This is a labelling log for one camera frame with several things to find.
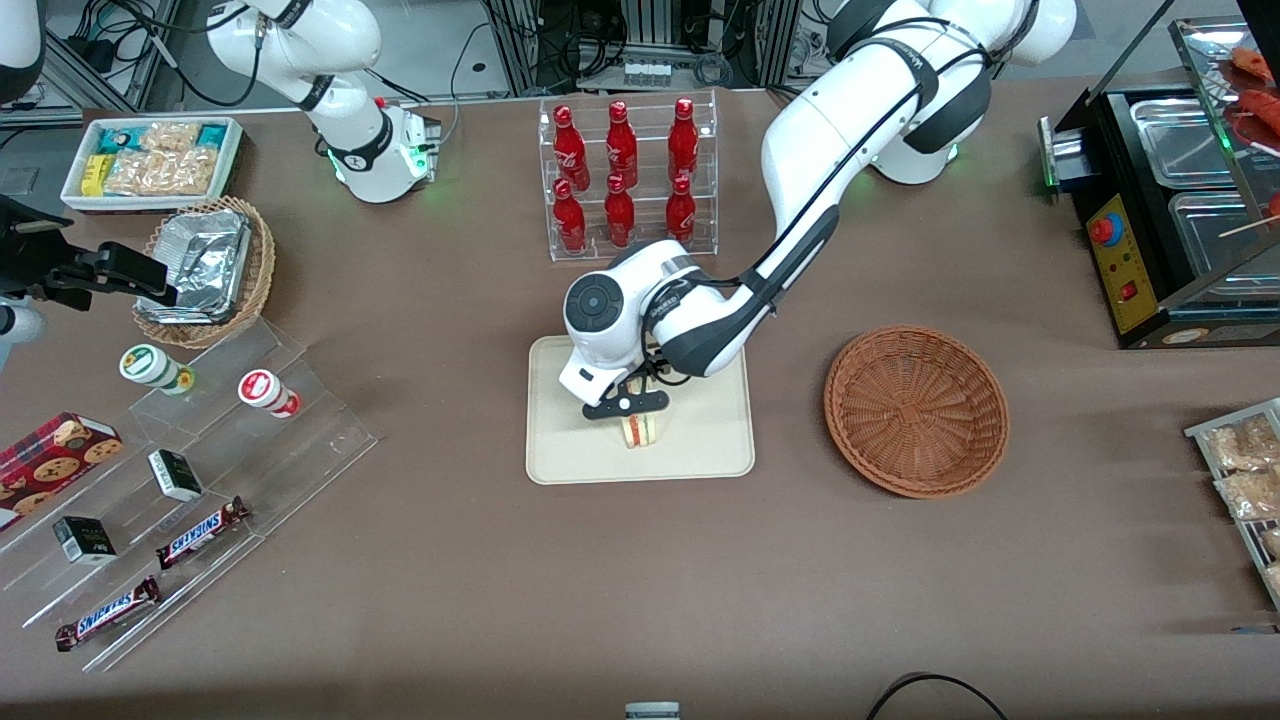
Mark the aluminium extrusion frame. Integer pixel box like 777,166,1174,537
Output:
0,0,179,126

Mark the red cola bottle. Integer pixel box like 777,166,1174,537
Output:
667,97,700,184
603,173,637,247
552,178,589,256
664,174,698,245
605,100,639,189
553,104,591,193

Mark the cream plastic tray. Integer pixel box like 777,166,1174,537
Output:
526,328,756,486

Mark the red lid drink cup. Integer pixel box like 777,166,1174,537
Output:
237,369,302,419

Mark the clear acrylic bottle rack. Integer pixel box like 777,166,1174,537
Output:
538,88,719,263

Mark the clear bag of crackers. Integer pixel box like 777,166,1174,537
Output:
140,121,201,153
103,148,219,197

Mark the white rectangular snack bin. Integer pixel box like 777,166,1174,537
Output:
60,116,245,214

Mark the silver foil container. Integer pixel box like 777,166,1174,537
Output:
137,208,252,324

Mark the small black box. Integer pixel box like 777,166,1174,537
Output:
52,516,118,564
148,449,204,502

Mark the steel food pan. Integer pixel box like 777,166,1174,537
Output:
1168,190,1280,276
1130,95,1241,189

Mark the grey metal snack tray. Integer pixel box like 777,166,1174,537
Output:
1185,398,1280,611

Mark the green lid drink cup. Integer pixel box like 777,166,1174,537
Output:
119,343,196,395

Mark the black food warmer cabinet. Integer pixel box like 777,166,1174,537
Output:
1038,15,1280,349

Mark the clear acrylic stepped stand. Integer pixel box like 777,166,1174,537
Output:
0,318,379,673

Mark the red tartan cookie box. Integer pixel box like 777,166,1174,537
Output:
0,411,125,531

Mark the oval tan wicker basket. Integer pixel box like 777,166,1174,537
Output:
132,196,277,350

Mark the brown Snickers bar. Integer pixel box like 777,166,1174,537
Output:
55,575,162,653
155,496,251,571

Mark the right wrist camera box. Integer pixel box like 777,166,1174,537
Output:
0,195,73,301

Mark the round brown wicker basket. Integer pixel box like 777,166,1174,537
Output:
823,325,1011,500

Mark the aluminium equipment rack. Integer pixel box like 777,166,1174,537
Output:
485,0,801,96

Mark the black cable loop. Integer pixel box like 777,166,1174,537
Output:
866,673,1011,720

